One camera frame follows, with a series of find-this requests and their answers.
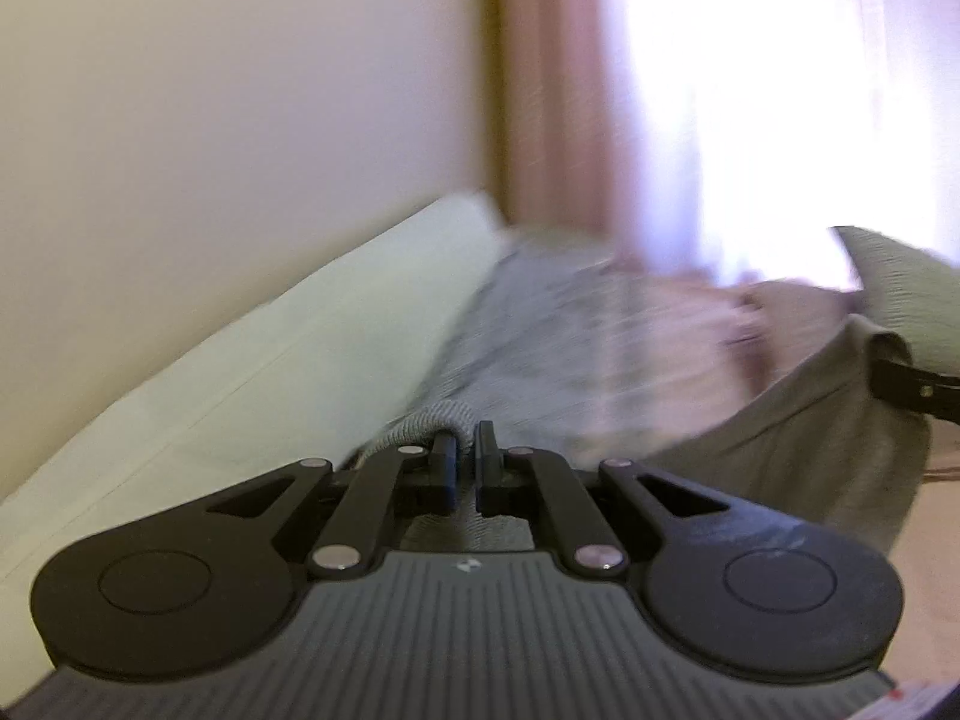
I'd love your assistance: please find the grey towel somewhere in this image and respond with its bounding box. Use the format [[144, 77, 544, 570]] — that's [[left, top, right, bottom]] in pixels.
[[358, 314, 929, 553]]

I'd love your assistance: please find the pink quilted bedspread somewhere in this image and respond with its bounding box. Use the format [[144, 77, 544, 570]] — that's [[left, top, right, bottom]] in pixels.
[[418, 242, 858, 458]]

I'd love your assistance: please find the white pillow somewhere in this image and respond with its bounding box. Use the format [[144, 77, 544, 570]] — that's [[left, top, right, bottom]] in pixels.
[[0, 190, 508, 602]]

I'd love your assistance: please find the green ribbed cushion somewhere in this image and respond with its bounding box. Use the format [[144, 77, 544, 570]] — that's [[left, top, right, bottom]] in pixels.
[[833, 226, 958, 376]]

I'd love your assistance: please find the pink curtain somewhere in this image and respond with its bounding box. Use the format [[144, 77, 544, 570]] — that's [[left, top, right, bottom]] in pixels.
[[493, 0, 695, 257]]

